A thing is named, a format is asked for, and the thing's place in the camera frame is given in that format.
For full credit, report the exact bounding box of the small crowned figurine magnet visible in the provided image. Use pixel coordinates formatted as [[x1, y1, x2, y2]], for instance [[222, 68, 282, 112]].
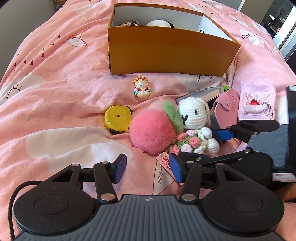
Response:
[[133, 74, 152, 98]]

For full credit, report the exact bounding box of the pink fabric pouch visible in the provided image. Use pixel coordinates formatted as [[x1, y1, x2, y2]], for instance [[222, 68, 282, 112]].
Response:
[[238, 82, 276, 121]]

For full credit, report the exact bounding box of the white ice cream plush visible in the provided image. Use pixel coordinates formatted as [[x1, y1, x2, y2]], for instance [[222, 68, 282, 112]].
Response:
[[146, 20, 174, 28]]

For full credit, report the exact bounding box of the orange cardboard box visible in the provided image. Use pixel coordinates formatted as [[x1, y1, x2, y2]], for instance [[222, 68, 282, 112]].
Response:
[[107, 3, 240, 76]]

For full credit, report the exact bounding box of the red panda sailor plush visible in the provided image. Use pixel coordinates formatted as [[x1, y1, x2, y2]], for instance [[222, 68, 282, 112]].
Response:
[[120, 20, 138, 27]]

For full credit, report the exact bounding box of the pink leather card holder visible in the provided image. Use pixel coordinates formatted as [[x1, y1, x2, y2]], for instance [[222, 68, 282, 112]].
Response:
[[210, 88, 239, 130]]

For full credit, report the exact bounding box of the pink green pompom peach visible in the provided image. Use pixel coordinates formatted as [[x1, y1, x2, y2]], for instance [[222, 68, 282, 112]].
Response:
[[129, 100, 184, 155]]

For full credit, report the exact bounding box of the black cable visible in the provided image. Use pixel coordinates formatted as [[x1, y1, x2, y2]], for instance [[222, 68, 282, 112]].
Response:
[[7, 180, 42, 240]]

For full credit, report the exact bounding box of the white crochet bunny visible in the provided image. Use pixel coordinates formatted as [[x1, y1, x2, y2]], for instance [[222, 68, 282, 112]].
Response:
[[167, 97, 219, 156]]

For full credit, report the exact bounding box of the person's right hand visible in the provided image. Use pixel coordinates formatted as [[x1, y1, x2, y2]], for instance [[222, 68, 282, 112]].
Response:
[[275, 183, 296, 201]]

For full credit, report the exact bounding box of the white door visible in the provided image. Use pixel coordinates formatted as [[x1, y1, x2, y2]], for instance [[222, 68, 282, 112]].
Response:
[[238, 0, 296, 61]]

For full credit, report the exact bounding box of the yellow tape measure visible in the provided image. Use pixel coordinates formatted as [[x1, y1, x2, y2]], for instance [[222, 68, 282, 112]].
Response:
[[104, 105, 133, 135]]

